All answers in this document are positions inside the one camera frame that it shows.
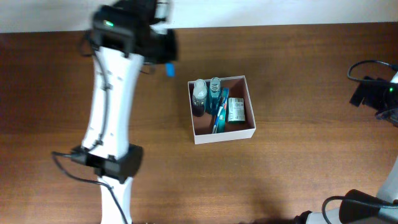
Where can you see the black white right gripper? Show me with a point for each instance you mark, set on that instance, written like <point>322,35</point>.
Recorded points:
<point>372,95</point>

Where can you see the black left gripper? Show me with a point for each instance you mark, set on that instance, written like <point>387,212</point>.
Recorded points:
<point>173,56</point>

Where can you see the blue disposable razor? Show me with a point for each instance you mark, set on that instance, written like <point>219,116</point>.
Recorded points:
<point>170,69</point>

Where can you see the clear bottle with purple liquid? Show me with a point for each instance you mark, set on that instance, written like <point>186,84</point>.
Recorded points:
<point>199,98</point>

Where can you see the teal mouthwash bottle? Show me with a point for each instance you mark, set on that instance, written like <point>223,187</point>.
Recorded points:
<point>214,95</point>

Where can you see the blue and white toothbrush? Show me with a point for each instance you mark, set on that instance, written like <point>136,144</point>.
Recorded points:
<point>219,124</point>

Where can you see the green and white soap box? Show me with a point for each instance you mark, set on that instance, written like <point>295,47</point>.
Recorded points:
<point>236,110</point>

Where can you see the green red toothpaste tube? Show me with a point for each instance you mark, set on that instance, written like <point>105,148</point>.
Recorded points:
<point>225,93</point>

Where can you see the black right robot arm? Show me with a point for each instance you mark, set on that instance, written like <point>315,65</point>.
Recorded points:
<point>357,206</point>

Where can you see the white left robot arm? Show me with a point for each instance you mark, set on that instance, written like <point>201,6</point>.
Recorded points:
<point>123,40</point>

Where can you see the white cardboard box, brown inside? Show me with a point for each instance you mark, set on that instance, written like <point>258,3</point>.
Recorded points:
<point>202,126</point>

